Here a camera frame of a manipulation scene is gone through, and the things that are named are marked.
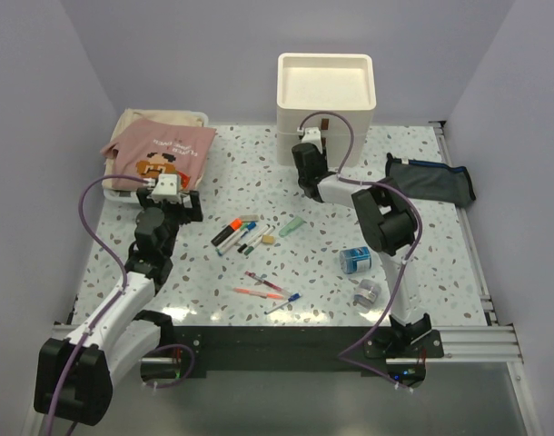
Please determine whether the dark red pen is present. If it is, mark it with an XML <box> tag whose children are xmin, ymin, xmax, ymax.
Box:
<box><xmin>244</xmin><ymin>271</ymin><xmax>291</xmax><ymax>295</ymax></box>

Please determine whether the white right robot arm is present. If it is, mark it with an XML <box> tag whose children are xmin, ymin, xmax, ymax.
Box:
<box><xmin>292</xmin><ymin>143</ymin><xmax>431</xmax><ymax>357</ymax></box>

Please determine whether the green cap white marker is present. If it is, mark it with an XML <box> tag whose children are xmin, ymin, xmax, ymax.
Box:
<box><xmin>216</xmin><ymin>223</ymin><xmax>248</xmax><ymax>252</ymax></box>

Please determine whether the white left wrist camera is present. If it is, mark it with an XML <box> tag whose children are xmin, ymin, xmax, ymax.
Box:
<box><xmin>150</xmin><ymin>173</ymin><xmax>180</xmax><ymax>203</ymax></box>

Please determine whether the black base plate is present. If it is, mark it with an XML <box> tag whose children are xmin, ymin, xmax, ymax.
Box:
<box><xmin>174</xmin><ymin>326</ymin><xmax>445</xmax><ymax>381</ymax></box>

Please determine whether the orange pen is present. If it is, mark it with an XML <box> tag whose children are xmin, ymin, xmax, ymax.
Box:
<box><xmin>232</xmin><ymin>288</ymin><xmax>285</xmax><ymax>300</ymax></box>

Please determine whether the orange black highlighter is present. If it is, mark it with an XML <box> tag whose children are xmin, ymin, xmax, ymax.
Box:
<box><xmin>211</xmin><ymin>219</ymin><xmax>242</xmax><ymax>247</ymax></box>

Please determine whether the blue label can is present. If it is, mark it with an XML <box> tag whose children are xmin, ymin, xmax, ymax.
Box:
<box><xmin>339</xmin><ymin>246</ymin><xmax>372</xmax><ymax>274</ymax></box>

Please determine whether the blue cap ballpoint pen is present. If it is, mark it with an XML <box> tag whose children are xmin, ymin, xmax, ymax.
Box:
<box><xmin>264</xmin><ymin>293</ymin><xmax>301</xmax><ymax>315</ymax></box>

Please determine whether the grey white eraser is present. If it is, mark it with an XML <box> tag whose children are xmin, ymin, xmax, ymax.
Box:
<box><xmin>239</xmin><ymin>214</ymin><xmax>260</xmax><ymax>223</ymax></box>

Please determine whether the clear tape roll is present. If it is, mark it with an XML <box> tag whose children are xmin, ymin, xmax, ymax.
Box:
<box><xmin>353</xmin><ymin>279</ymin><xmax>381</xmax><ymax>309</ymax></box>

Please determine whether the grey pencil pouch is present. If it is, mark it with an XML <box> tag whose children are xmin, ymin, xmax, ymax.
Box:
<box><xmin>385</xmin><ymin>154</ymin><xmax>477</xmax><ymax>208</ymax></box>

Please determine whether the cream drawer organizer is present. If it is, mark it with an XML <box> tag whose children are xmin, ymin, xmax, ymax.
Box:
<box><xmin>276</xmin><ymin>53</ymin><xmax>377</xmax><ymax>167</ymax></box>

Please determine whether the black cap white marker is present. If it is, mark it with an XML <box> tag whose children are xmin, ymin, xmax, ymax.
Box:
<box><xmin>237</xmin><ymin>224</ymin><xmax>271</xmax><ymax>253</ymax></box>

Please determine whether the pink printed t-shirt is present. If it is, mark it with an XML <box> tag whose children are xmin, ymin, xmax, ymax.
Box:
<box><xmin>101</xmin><ymin>119</ymin><xmax>216</xmax><ymax>190</ymax></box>

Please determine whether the aluminium frame rail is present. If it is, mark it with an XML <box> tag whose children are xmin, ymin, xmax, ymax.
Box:
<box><xmin>165</xmin><ymin>326</ymin><xmax>520</xmax><ymax>363</ymax></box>

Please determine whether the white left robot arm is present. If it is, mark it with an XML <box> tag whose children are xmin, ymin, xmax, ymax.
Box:
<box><xmin>34</xmin><ymin>188</ymin><xmax>203</xmax><ymax>426</ymax></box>

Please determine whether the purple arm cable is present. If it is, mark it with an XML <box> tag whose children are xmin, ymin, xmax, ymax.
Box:
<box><xmin>299</xmin><ymin>111</ymin><xmax>424</xmax><ymax>391</ymax></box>
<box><xmin>40</xmin><ymin>174</ymin><xmax>196</xmax><ymax>436</ymax></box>

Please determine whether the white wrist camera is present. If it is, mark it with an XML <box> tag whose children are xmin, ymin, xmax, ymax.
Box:
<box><xmin>297</xmin><ymin>127</ymin><xmax>323</xmax><ymax>147</ymax></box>
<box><xmin>150</xmin><ymin>173</ymin><xmax>180</xmax><ymax>203</ymax></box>

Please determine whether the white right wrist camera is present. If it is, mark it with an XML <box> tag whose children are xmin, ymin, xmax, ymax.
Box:
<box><xmin>297</xmin><ymin>127</ymin><xmax>323</xmax><ymax>147</ymax></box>

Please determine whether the blue cap white marker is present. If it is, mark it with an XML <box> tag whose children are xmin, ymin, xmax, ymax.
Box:
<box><xmin>216</xmin><ymin>222</ymin><xmax>256</xmax><ymax>256</ymax></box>

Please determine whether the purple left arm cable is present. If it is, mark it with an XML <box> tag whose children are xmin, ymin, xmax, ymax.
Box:
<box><xmin>40</xmin><ymin>174</ymin><xmax>196</xmax><ymax>436</ymax></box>

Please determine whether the white laundry tray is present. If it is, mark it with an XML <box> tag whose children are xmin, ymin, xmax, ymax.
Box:
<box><xmin>103</xmin><ymin>108</ymin><xmax>210</xmax><ymax>204</ymax></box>

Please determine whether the dark green cap marker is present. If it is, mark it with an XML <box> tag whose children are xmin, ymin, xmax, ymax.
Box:
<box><xmin>243</xmin><ymin>225</ymin><xmax>275</xmax><ymax>256</ymax></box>

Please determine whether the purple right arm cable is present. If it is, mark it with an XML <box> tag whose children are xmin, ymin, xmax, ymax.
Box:
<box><xmin>299</xmin><ymin>111</ymin><xmax>424</xmax><ymax>391</ymax></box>

